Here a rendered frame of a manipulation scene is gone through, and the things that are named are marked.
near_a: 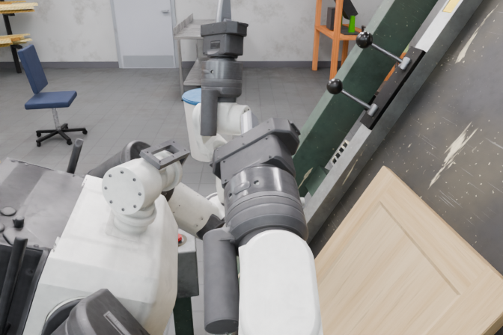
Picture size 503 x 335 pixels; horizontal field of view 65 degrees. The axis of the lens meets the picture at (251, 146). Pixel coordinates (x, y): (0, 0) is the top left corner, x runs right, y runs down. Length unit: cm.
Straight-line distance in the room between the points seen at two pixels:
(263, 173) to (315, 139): 74
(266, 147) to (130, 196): 19
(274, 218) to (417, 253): 40
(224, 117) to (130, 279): 40
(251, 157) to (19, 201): 33
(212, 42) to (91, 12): 718
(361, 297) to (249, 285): 49
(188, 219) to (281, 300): 57
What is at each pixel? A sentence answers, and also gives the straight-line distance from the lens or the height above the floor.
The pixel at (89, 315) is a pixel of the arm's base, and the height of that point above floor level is 138.
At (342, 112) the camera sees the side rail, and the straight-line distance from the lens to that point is 115.
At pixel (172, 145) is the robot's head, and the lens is 61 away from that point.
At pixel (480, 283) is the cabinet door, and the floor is 129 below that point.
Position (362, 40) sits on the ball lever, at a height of 155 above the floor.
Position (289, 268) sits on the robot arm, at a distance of 35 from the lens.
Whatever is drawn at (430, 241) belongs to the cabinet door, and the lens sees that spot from 73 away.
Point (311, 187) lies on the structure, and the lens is 118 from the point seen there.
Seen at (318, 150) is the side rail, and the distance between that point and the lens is 118.
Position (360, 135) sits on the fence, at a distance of 95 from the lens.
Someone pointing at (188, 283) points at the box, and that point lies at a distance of 129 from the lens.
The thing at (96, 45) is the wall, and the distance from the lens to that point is 807.
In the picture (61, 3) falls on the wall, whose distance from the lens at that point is 817.
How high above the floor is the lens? 169
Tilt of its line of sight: 24 degrees down
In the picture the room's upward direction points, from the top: straight up
